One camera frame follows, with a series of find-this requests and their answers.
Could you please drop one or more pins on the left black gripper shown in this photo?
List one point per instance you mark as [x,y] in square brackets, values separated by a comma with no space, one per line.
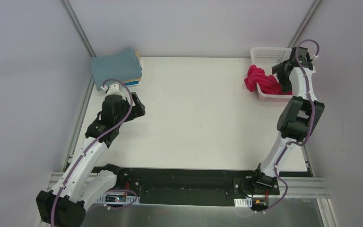
[135,105]

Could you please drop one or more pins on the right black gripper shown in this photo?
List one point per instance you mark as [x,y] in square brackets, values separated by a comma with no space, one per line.
[286,66]

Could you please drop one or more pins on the red t shirt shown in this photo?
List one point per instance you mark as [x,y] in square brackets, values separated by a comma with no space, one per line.
[267,84]

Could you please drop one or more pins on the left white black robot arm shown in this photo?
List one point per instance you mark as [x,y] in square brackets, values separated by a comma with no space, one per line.
[67,202]

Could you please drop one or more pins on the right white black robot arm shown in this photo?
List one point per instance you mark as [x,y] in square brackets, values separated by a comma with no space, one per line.
[295,124]

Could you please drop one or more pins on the white plastic basket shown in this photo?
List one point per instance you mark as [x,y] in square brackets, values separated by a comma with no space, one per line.
[265,58]

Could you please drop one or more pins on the folded blue white t shirt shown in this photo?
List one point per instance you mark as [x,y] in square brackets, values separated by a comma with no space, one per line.
[133,83]

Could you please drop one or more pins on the folded teal t shirt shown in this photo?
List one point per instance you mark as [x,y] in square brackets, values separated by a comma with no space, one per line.
[122,66]

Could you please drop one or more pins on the folded beige t shirt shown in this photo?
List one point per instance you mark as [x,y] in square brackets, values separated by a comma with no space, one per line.
[137,54]

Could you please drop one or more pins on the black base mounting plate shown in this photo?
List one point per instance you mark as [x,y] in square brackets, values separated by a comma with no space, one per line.
[187,186]

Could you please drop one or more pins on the right aluminium corner post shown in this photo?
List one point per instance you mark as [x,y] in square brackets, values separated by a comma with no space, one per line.
[304,23]

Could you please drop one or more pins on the aluminium corner post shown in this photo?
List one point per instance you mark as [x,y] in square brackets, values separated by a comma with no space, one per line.
[304,23]
[78,27]

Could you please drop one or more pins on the left white cable duct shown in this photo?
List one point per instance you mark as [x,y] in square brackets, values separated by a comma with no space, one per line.
[117,199]

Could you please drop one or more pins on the white cable duct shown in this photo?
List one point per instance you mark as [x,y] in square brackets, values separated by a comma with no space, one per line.
[117,199]
[245,202]

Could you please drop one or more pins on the left aluminium corner post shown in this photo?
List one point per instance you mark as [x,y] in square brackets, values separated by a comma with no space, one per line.
[78,27]

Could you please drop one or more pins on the aluminium frame rail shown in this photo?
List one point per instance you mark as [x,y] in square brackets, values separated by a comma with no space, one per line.
[298,187]

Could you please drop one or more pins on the right white cable duct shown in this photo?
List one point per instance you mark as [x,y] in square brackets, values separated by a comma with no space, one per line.
[245,202]

